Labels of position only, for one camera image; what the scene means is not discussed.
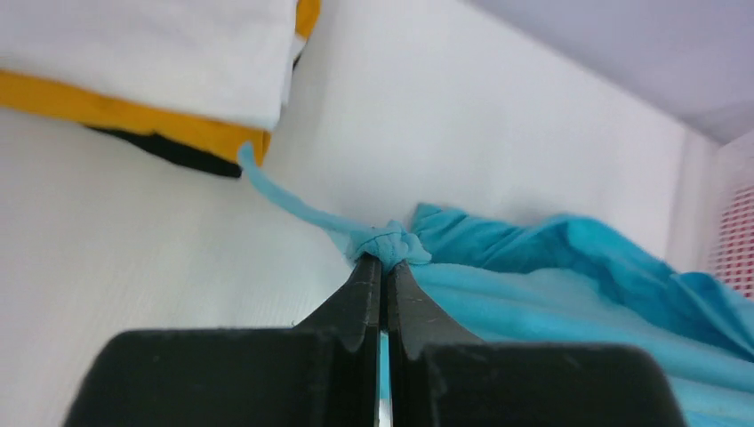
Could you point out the black folded t-shirt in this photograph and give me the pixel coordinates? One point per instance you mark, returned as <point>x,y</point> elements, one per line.
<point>176,153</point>

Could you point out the white plastic laundry basket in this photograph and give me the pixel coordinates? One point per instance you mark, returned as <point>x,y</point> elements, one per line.
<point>711,227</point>

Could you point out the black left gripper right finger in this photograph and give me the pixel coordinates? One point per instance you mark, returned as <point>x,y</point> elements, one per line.
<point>443,375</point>

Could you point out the white folded t-shirt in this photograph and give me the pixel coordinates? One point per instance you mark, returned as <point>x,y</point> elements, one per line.
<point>227,60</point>

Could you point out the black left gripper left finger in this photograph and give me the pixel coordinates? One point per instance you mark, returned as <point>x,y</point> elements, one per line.
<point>321,372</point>

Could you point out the yellow folded t-shirt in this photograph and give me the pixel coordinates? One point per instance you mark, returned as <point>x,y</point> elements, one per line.
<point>50,98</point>

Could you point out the turquoise t-shirt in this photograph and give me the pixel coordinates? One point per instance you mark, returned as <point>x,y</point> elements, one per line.
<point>567,279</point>

